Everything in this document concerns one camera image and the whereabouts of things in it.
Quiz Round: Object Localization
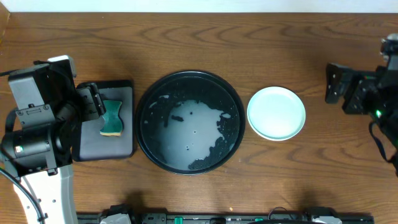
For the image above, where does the green yellow sponge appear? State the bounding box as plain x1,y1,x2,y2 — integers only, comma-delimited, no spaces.
100,100,123,136

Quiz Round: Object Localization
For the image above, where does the mint green plate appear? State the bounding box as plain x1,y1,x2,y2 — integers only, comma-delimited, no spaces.
247,86,306,141

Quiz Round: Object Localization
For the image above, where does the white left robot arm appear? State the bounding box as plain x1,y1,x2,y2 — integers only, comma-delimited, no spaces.
1,83,106,223

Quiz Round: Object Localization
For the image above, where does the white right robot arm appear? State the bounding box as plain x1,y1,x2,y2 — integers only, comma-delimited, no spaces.
325,63,397,168

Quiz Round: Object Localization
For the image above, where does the black rectangular tray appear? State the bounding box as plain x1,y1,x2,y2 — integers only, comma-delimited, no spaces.
72,80,134,162

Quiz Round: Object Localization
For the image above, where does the black round tray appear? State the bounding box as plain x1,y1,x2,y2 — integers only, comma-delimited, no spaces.
135,70,246,175

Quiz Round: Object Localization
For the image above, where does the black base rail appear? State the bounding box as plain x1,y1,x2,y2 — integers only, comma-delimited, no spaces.
77,204,375,224

